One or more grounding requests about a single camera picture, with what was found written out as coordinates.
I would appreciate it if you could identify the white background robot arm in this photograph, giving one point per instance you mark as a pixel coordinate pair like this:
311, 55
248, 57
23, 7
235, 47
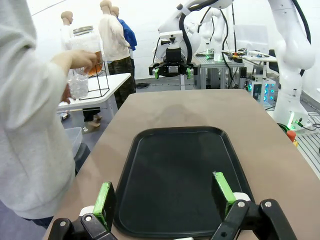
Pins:
216, 30

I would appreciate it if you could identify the person's right forearm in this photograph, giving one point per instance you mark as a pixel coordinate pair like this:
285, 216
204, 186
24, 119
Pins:
57, 62

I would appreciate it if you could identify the computer with blue lights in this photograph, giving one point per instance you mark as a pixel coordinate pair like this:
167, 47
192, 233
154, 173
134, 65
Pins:
260, 87

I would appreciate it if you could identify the white office desk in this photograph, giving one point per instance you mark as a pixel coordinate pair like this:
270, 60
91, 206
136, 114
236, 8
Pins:
260, 59

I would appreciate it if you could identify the person's right hand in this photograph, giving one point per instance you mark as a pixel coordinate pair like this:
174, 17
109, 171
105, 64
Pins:
81, 60

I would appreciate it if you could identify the clear plastic storage bin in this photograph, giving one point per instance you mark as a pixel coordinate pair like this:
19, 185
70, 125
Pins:
73, 140

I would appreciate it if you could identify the white side table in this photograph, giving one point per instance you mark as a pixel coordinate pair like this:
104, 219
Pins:
112, 82

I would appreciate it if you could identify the aluminium slotted base plate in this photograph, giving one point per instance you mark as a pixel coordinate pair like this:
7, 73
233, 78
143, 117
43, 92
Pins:
310, 150

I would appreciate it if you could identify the person in grey sweatshirt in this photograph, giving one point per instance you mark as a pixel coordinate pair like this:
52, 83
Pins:
25, 150

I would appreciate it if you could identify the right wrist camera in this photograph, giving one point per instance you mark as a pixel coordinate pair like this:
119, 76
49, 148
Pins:
171, 35

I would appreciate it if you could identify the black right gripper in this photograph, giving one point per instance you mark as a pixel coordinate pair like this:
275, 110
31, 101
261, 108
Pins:
173, 57

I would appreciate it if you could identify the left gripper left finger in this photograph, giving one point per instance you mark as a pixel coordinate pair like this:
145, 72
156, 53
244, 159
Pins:
105, 202

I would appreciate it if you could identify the glass tea dispenser jar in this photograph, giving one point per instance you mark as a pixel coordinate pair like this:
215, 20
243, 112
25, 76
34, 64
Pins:
87, 42

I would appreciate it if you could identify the person's left hand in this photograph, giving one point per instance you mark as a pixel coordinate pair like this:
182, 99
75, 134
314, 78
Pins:
66, 96

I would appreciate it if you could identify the aluminium frame table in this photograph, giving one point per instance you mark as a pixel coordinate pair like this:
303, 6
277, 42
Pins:
218, 64

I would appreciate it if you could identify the short clear iced cup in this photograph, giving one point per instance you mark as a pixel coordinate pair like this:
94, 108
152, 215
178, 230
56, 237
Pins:
78, 87

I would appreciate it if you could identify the black plastic serving tray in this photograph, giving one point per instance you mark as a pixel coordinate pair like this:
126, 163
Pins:
175, 175

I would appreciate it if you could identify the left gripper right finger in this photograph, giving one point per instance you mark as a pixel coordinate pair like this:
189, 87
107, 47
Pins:
223, 192

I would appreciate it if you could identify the mannequin in beige sweater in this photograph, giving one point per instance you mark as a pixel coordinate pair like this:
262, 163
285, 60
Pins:
112, 42

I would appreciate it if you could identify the mannequin in white top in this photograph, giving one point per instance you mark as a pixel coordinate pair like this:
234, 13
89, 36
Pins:
66, 18

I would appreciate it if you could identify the red emergency stop button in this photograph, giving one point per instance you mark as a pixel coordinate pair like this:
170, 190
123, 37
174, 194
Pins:
291, 135

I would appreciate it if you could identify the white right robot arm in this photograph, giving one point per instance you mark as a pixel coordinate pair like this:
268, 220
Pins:
292, 50

